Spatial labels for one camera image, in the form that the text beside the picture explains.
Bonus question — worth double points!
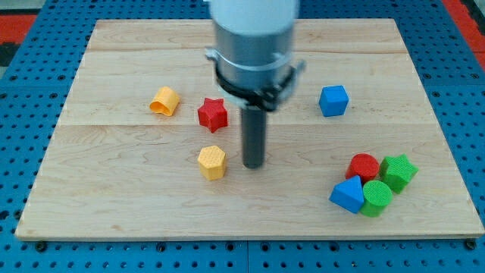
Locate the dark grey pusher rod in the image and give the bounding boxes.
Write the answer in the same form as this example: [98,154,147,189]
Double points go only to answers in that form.
[241,108,267,169]

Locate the green cylinder block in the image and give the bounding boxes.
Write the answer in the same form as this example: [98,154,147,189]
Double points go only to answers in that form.
[360,180,393,218]

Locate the blue cube block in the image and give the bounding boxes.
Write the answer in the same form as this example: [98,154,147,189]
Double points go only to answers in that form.
[319,85,349,117]

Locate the blue triangle block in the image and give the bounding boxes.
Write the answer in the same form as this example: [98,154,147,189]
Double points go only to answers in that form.
[329,176,364,214]

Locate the green star block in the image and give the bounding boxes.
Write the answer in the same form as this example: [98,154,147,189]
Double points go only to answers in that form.
[379,154,419,194]

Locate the red cylinder block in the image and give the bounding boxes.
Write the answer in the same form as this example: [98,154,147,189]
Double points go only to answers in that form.
[345,153,380,185]

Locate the light wooden board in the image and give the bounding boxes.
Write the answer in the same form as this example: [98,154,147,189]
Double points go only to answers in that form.
[16,19,484,241]

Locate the red star block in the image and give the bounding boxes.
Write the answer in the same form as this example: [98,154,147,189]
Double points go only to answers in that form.
[198,98,228,133]

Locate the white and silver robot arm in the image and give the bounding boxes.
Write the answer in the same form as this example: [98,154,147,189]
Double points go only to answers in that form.
[206,0,305,111]

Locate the yellow hexagon block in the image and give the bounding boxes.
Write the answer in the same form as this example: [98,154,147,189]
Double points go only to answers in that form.
[198,146,227,180]

